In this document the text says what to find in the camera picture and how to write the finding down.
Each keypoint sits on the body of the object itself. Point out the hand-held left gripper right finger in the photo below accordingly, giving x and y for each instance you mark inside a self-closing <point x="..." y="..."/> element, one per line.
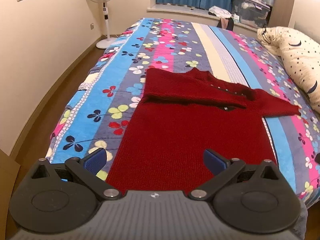
<point x="214" y="160"/>

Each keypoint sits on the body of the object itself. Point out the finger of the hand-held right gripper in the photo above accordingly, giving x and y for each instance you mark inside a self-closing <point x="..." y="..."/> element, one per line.
<point x="318" y="158"/>

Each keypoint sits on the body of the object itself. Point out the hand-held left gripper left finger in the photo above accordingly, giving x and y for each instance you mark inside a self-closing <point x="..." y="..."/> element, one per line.
<point x="94" y="158"/>

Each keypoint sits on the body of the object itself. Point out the red knit sweater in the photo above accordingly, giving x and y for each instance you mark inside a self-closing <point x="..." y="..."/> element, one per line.
<point x="190" y="130"/>

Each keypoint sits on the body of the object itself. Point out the pile of light clothes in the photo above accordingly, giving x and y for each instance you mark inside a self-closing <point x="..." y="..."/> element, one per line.
<point x="220" y="11"/>

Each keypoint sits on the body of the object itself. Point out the cardboard box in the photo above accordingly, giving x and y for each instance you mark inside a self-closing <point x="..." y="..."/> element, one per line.
<point x="7" y="192"/>

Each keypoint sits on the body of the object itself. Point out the star and moon print pillow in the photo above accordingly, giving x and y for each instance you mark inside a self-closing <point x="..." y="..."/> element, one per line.
<point x="300" y="55"/>

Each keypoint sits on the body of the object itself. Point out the floral striped blanket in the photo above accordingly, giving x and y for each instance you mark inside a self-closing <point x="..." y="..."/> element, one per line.
<point x="162" y="45"/>

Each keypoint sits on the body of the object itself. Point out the white window sill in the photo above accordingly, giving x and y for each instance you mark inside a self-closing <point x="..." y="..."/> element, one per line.
<point x="180" y="11"/>

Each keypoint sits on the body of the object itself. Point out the clear plastic storage box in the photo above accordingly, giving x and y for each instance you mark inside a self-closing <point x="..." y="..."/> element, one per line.
<point x="250" y="10"/>

